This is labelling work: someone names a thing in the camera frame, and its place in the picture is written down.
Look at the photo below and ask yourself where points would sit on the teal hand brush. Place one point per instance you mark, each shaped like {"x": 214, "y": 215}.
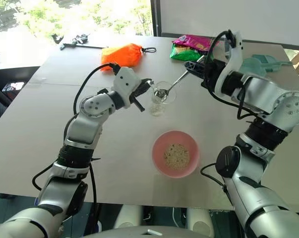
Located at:
{"x": 270, "y": 63}

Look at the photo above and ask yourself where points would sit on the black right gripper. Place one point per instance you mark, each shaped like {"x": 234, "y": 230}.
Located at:
{"x": 212, "y": 72}

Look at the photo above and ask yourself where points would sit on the dark window frame post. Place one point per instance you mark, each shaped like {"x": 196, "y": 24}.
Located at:
{"x": 155, "y": 17}

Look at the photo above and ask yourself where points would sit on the silver metal spoon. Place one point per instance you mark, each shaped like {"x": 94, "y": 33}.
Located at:
{"x": 179, "y": 79}

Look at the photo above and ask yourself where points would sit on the green and pink snack bag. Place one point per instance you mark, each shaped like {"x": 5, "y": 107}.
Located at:
{"x": 186, "y": 50}

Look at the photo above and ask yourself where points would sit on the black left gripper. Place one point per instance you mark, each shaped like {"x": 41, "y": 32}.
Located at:
{"x": 139, "y": 89}

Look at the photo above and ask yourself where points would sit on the translucent teal dustpan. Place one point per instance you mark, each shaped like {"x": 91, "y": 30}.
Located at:
{"x": 249, "y": 67}

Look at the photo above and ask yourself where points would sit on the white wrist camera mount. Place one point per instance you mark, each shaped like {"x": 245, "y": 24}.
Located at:
{"x": 125, "y": 79}
{"x": 234, "y": 57}

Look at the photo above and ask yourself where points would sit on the long black bar tool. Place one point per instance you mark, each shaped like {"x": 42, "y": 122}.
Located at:
{"x": 82, "y": 46}

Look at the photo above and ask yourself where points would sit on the small black clamp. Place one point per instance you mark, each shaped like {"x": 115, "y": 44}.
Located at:
{"x": 57, "y": 38}

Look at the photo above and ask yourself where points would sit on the oatmeal in pink bowl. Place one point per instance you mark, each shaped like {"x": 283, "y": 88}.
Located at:
{"x": 176, "y": 157}

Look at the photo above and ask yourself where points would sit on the dark chair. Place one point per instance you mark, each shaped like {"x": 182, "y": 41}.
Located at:
{"x": 5, "y": 99}

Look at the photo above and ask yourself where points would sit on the grey robot chest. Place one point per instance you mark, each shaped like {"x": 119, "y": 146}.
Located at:
{"x": 149, "y": 232}

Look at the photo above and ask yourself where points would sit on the white board panel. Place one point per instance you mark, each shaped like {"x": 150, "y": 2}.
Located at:
{"x": 233, "y": 19}

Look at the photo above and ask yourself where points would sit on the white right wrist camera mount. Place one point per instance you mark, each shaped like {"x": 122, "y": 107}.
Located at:
{"x": 234, "y": 57}

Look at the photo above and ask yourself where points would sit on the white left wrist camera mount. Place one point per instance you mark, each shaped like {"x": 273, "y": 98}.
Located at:
{"x": 125, "y": 79}

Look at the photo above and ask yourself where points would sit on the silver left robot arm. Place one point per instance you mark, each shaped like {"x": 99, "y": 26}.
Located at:
{"x": 82, "y": 126}

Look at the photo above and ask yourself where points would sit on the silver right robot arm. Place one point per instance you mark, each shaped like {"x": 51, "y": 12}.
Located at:
{"x": 263, "y": 89}

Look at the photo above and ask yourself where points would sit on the pink bowl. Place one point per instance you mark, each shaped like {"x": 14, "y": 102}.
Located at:
{"x": 159, "y": 158}

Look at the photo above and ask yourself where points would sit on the clear glass mug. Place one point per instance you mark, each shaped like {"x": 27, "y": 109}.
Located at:
{"x": 167, "y": 99}

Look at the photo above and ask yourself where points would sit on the black tangled tool bundle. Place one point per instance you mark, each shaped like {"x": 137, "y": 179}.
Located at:
{"x": 79, "y": 39}

